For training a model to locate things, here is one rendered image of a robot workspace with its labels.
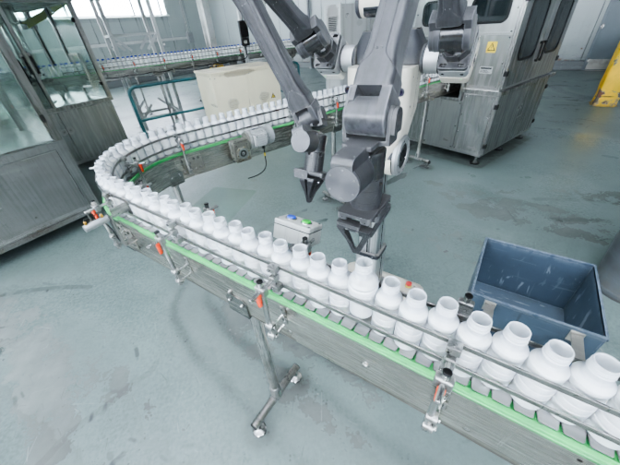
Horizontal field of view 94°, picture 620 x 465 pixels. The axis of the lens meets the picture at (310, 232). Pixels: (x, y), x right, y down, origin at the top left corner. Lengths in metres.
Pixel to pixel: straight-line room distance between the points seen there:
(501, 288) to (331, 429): 1.04
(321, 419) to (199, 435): 0.61
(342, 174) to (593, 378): 0.52
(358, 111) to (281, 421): 1.56
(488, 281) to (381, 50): 1.06
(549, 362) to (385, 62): 0.55
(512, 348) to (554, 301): 0.74
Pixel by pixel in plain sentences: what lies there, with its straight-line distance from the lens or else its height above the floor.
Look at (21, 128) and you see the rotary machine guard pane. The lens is 3.61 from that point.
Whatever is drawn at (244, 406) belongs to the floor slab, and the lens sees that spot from 1.83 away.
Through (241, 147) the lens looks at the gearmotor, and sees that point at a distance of 2.16.
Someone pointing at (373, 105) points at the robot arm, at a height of 1.53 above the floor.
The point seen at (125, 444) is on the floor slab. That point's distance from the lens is 2.00.
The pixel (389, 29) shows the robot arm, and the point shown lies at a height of 1.61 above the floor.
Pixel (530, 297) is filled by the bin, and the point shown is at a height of 0.74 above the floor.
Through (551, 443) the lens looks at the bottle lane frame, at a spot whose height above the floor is 0.97.
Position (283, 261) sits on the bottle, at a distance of 0.77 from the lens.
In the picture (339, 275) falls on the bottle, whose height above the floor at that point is 1.14.
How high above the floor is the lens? 1.63
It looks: 36 degrees down
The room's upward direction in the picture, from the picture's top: 5 degrees counter-clockwise
